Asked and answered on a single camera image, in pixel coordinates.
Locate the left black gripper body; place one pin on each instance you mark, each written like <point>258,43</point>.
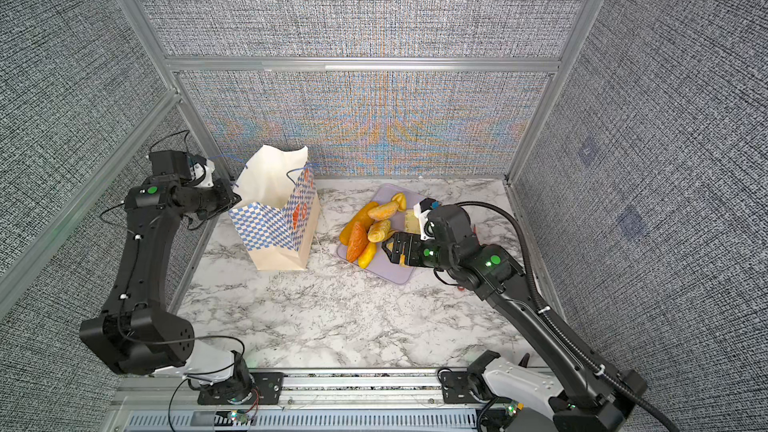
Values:
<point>210,201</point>

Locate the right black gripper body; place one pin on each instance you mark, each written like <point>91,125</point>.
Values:
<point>430,252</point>

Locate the pale rectangular scored bread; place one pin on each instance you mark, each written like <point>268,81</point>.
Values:
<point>411,223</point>

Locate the dark orange oval bread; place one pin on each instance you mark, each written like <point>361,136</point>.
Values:
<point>357,241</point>

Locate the blue checkered paper bag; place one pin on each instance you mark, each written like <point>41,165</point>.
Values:
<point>279,210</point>

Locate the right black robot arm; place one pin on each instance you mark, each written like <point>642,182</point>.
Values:
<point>585,392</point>

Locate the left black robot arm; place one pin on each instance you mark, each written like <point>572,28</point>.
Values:
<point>134,332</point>

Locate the golden oval bread roll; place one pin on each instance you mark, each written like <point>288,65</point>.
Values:
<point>384,212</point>

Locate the small yellow croissant bread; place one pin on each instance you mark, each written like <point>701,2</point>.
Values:
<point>401,201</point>

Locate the lilac plastic tray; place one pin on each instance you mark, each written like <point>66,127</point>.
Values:
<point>380,264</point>

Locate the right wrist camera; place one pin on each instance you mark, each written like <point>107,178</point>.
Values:
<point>421,210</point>

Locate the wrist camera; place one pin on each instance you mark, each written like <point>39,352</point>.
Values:
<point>190,169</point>
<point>421,210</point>

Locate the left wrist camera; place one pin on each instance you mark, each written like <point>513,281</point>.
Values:
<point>190,169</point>

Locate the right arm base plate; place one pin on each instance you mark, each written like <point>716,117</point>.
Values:
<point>463,387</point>

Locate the aluminium front rail frame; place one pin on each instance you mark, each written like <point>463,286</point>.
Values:
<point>383,399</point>

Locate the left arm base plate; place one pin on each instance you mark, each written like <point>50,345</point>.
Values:
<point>263,388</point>

